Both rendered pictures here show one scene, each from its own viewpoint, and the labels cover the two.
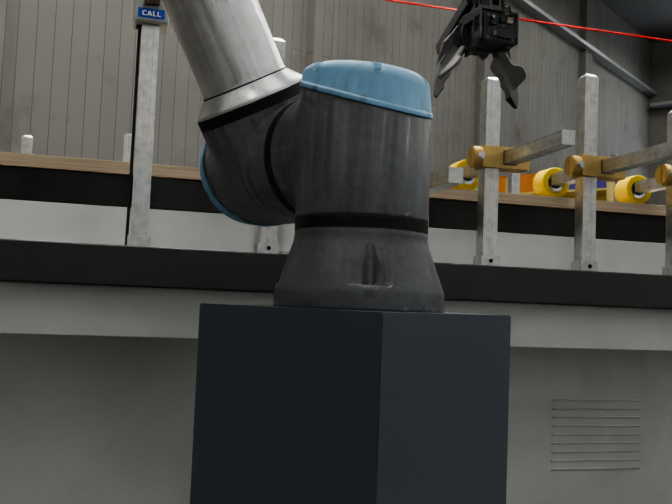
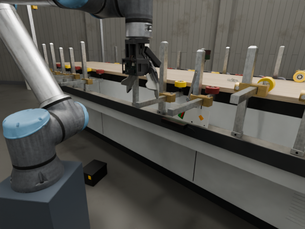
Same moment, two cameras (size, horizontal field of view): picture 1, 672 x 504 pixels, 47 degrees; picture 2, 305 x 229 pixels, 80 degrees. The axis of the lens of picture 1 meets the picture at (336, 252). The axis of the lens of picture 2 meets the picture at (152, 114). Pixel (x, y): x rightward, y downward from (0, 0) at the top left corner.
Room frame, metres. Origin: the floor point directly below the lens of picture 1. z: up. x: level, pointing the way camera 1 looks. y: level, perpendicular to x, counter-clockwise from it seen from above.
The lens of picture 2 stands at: (0.91, -0.81, 1.10)
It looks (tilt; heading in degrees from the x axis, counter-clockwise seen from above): 19 degrees down; 56
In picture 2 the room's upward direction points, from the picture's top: 1 degrees clockwise
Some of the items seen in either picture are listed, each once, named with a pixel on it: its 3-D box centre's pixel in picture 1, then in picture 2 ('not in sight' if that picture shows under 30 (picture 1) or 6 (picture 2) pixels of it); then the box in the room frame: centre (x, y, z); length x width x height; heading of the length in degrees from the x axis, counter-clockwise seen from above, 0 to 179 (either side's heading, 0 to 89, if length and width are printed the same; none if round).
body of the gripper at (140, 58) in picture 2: (485, 16); (137, 57); (1.24, -0.23, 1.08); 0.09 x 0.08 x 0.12; 20
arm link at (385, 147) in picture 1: (359, 145); (32, 134); (0.88, -0.02, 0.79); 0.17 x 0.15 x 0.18; 37
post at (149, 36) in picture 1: (143, 135); (135, 76); (1.56, 0.40, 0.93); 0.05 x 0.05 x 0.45; 15
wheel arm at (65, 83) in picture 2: not in sight; (83, 82); (1.33, 1.06, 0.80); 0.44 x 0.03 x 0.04; 15
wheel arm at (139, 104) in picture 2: not in sight; (162, 98); (1.59, 0.09, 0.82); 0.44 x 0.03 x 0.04; 15
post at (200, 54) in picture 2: not in sight; (196, 94); (1.69, -0.10, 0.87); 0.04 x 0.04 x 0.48; 15
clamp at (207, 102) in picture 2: not in sight; (199, 99); (1.70, -0.12, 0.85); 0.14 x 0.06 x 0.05; 105
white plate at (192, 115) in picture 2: not in sight; (188, 114); (1.66, -0.07, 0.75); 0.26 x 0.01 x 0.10; 105
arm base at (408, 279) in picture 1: (359, 264); (36, 166); (0.87, -0.03, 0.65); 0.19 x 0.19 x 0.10
